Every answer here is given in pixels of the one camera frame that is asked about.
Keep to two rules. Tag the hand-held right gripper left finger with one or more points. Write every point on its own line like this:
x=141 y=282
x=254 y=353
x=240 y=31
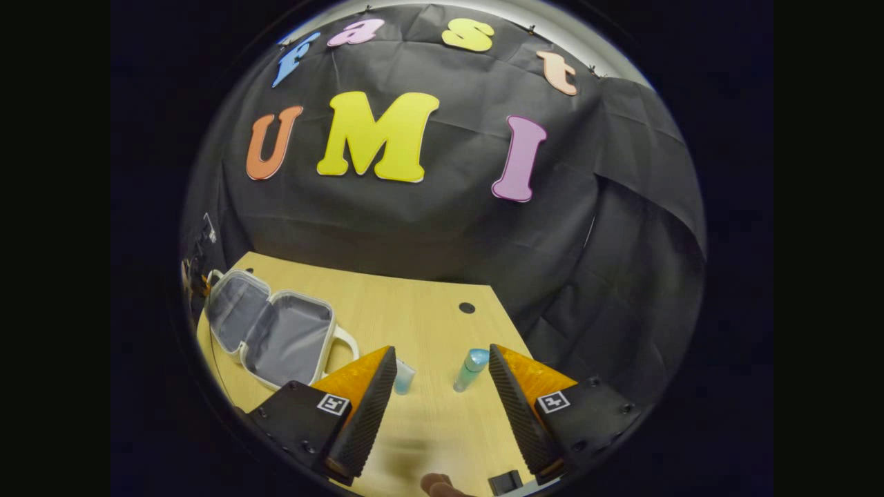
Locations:
x=366 y=421

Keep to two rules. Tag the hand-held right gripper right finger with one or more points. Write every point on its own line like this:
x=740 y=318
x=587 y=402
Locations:
x=521 y=414

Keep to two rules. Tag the blue skin care bottle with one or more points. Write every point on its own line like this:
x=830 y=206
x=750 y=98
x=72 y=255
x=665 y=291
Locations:
x=471 y=369

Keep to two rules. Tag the white suitcase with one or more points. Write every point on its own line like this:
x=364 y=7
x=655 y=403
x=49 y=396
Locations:
x=283 y=338

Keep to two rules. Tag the black backdrop cloth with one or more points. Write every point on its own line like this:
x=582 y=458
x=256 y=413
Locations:
x=449 y=228

